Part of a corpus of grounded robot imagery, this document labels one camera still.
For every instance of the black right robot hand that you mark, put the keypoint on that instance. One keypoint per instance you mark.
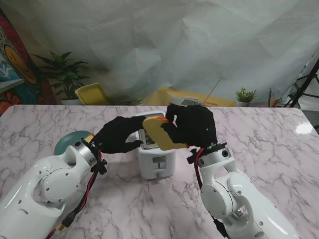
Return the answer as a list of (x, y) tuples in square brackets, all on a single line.
[(197, 124)]

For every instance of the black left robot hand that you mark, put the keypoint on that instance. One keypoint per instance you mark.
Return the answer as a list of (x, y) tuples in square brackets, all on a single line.
[(114, 134)]

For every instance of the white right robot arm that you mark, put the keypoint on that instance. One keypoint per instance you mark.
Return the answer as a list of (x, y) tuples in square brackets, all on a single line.
[(229, 194)]

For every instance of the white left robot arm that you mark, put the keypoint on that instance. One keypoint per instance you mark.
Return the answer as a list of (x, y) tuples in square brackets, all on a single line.
[(49, 186)]

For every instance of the silver open laptop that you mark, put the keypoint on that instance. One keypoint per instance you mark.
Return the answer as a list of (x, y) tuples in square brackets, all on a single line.
[(187, 101)]

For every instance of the yellow desk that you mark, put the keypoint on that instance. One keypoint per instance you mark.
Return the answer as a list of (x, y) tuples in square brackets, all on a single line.
[(162, 95)]

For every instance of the yellow plastic chair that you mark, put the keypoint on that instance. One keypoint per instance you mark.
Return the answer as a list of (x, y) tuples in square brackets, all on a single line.
[(92, 94)]

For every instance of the teal round plate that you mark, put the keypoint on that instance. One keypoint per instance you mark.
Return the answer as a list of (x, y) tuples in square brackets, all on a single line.
[(67, 140)]

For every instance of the small green potted plant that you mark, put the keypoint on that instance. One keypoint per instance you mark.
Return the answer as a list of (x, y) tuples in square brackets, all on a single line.
[(245, 95)]

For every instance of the white two-slot toaster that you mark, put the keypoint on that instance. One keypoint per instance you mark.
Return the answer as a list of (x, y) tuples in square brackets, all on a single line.
[(159, 171)]

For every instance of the large leafy potted plant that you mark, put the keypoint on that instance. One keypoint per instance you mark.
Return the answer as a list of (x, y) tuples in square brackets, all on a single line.
[(66, 72)]

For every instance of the white backdrop sheet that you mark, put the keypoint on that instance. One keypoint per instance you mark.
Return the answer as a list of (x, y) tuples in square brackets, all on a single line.
[(174, 37)]

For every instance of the black tripod stand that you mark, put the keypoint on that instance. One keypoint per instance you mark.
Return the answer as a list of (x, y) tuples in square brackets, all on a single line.
[(307, 79)]

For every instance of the colourful mural banner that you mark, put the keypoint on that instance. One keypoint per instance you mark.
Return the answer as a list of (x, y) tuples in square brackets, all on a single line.
[(15, 62)]

